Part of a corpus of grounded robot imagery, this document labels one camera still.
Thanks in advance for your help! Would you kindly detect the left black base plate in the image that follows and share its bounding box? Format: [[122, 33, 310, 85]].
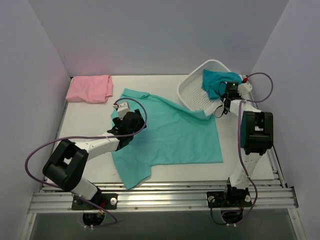
[[71, 192, 118, 211]]

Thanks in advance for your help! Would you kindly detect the dark teal t shirt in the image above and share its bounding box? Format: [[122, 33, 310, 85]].
[[201, 69, 242, 100]]

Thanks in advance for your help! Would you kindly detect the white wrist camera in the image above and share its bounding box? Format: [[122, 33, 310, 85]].
[[237, 75, 253, 98], [113, 101, 131, 120]]

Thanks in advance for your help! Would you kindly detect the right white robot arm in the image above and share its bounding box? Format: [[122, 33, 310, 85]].
[[220, 82, 274, 207]]

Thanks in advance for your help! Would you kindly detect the aluminium rail frame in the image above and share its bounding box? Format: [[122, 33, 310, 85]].
[[27, 74, 299, 215]]

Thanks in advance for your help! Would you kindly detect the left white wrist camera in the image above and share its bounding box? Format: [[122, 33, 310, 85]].
[[113, 101, 131, 120]]

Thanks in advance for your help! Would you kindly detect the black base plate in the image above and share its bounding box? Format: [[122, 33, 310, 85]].
[[206, 191, 252, 208], [71, 192, 118, 211]]

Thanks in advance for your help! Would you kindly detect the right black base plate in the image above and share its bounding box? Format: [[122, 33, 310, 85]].
[[206, 191, 252, 208]]

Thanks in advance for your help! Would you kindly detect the white perforated plastic basket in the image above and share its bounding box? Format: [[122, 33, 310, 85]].
[[177, 59, 230, 116]]

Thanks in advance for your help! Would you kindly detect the folded pink t shirt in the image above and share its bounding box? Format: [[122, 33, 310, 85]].
[[65, 75, 113, 104]]

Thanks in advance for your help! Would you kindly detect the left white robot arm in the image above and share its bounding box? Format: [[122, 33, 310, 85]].
[[42, 109, 146, 210]]

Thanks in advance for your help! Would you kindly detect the mint green t shirt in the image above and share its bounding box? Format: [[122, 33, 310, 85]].
[[112, 88, 223, 189]]

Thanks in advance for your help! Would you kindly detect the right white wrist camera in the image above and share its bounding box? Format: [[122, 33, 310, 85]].
[[237, 75, 253, 98]]

